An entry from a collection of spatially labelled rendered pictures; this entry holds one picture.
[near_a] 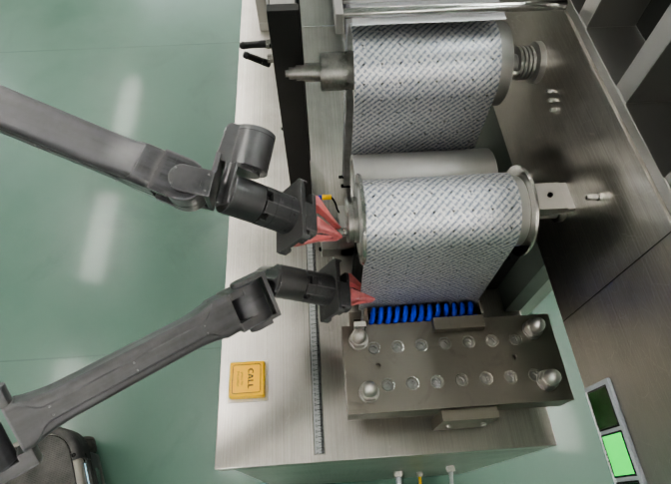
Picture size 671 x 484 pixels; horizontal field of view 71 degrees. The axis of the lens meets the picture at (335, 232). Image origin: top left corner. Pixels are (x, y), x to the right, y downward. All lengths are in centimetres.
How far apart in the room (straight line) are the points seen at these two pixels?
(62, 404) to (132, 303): 152
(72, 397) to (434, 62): 70
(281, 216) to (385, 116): 28
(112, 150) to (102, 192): 191
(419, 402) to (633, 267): 41
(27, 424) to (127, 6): 317
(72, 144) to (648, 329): 76
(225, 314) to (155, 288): 147
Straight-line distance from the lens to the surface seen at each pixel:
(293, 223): 68
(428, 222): 72
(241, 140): 67
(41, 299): 241
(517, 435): 106
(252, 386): 101
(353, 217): 73
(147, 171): 65
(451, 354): 93
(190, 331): 74
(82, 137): 70
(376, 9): 79
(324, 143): 132
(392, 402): 89
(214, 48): 316
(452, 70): 82
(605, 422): 82
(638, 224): 70
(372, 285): 85
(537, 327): 95
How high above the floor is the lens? 189
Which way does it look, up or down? 59 degrees down
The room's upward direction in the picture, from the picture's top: straight up
